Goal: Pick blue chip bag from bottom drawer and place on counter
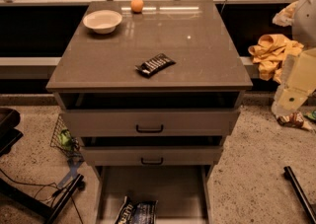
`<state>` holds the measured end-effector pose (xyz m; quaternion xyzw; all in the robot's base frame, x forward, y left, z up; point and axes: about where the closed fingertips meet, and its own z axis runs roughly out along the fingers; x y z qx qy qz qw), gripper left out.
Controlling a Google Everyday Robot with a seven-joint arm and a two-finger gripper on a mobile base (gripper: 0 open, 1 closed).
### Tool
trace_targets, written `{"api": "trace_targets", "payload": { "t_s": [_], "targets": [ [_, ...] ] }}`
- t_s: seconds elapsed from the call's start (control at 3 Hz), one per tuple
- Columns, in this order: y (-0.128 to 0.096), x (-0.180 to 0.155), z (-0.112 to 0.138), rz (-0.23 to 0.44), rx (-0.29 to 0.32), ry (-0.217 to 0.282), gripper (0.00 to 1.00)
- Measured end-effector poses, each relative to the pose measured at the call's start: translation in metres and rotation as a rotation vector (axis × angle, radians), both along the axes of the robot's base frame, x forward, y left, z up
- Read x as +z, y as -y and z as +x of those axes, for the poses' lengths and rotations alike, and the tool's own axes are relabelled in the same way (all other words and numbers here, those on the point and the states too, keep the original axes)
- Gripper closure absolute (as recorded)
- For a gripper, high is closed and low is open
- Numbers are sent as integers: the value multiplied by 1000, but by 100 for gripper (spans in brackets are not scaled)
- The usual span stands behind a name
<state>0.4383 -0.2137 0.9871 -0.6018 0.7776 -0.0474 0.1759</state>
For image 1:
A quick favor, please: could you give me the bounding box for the blue chip bag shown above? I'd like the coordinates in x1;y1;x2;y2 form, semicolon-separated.
115;196;157;224

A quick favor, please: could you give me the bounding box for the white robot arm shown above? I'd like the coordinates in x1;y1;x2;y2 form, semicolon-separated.
272;0;316;116

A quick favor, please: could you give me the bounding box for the brown snack bag on floor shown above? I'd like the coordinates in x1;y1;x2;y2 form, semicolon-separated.
276;112;313;131

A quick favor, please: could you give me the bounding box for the grey drawer cabinet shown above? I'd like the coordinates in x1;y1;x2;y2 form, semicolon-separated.
45;0;254;224

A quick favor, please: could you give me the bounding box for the bottom grey drawer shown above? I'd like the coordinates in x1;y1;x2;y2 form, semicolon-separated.
95;166;212;224

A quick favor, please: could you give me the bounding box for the grey drawer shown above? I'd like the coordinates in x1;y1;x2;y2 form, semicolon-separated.
95;166;212;224
61;109;240;137
81;146;222;166

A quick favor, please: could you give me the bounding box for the top grey drawer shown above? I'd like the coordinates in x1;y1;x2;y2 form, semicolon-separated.
61;109;240;137

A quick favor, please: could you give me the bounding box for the middle grey drawer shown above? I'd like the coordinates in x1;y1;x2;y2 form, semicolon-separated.
81;146;222;166

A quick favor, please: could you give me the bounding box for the green packet on floor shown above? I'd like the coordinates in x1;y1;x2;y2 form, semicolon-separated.
305;111;316;122

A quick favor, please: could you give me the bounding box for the yellow crumpled cloth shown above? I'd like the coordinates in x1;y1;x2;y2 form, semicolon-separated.
248;34;304;84

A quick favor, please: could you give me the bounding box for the black bar right floor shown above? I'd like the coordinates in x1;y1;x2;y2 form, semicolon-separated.
283;166;316;224

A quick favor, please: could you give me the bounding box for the black candy bar wrapper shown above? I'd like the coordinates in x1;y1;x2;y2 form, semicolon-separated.
135;53;175;78

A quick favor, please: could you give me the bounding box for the orange fruit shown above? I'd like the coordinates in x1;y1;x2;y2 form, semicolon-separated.
130;0;144;13

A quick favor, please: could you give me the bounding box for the white paper bowl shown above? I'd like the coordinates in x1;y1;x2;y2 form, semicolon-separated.
83;10;122;35

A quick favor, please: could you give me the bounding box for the green item in basket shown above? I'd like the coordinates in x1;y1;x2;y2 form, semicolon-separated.
58;129;73;151

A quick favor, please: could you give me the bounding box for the blue tape on floor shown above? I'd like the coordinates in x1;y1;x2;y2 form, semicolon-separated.
57;159;83;188

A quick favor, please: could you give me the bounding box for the black chair base left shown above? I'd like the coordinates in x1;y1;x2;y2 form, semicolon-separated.
0;108;23;156

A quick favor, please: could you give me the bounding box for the black stand leg left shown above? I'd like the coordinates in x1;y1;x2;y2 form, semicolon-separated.
0;174;84;224

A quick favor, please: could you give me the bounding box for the wire basket on floor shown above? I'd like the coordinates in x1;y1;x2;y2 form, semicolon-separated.
50;115;82;158

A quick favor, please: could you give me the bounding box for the black cable on floor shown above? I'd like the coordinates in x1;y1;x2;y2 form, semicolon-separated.
0;168;85;224

